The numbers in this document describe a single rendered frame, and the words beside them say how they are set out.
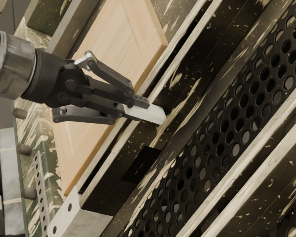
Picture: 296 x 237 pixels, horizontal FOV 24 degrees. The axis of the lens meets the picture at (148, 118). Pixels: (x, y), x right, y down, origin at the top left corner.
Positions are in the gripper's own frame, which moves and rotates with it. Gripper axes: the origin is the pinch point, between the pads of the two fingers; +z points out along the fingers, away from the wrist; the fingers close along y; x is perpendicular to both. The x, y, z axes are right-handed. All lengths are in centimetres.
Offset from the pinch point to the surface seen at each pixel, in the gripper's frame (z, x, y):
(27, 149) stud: 2, 36, -43
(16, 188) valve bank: 5, 37, -56
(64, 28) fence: 4, 58, -22
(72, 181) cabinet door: 6.6, 18.5, -33.9
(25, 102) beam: 3, 54, -43
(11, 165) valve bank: 4, 45, -56
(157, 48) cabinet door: 6.5, 18.8, 1.5
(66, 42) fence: 6, 57, -25
